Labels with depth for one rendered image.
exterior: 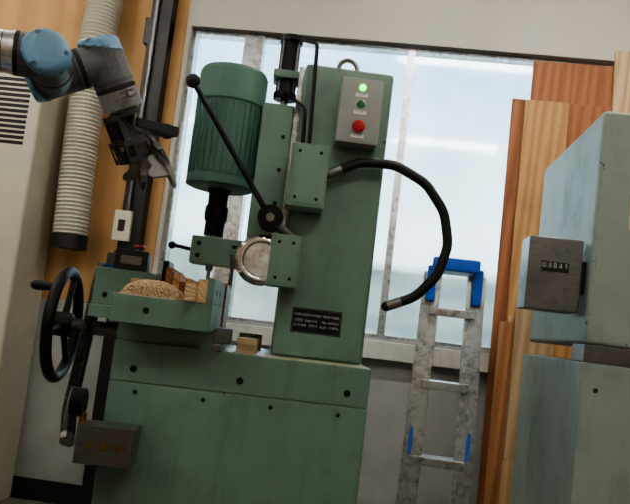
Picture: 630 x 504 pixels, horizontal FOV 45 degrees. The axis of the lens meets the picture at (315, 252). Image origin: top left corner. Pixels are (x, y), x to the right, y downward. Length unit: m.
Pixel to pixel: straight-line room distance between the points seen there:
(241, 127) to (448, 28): 1.75
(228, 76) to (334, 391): 0.81
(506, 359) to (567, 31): 1.46
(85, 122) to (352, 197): 1.78
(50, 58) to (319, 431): 0.96
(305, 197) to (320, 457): 0.59
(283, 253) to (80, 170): 1.76
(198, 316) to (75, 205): 1.78
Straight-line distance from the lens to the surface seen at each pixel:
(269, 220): 1.77
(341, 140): 1.81
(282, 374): 1.70
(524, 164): 3.21
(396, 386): 3.22
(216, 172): 1.87
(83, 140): 3.37
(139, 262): 1.86
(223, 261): 1.89
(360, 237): 1.83
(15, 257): 3.27
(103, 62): 1.76
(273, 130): 1.91
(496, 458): 2.99
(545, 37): 3.53
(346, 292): 1.82
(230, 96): 1.92
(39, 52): 1.62
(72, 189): 3.34
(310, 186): 1.76
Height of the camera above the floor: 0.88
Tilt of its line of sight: 6 degrees up
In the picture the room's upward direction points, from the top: 7 degrees clockwise
